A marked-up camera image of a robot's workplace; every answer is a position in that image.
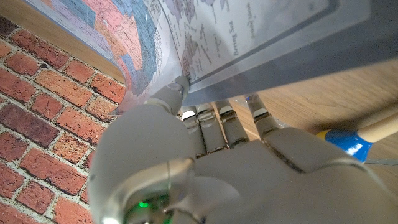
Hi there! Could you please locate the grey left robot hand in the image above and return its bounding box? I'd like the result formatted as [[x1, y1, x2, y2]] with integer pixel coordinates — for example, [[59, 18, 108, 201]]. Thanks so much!
[[86, 75, 398, 224]]

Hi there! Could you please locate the colourful paper map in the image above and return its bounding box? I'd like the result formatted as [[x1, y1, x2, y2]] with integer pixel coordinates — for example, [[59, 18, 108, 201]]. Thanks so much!
[[23, 0, 398, 116]]

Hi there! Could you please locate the striped wooden maraca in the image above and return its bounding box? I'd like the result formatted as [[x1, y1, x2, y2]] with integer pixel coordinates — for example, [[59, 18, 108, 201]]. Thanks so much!
[[315, 111, 398, 163]]

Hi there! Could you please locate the grey tape outline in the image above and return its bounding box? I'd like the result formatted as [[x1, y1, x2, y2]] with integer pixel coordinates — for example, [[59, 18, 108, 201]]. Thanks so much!
[[364, 157, 398, 166]]

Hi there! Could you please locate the red brick print backdrop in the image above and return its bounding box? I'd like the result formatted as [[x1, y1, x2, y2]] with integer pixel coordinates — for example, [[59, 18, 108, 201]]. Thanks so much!
[[0, 15, 127, 224]]

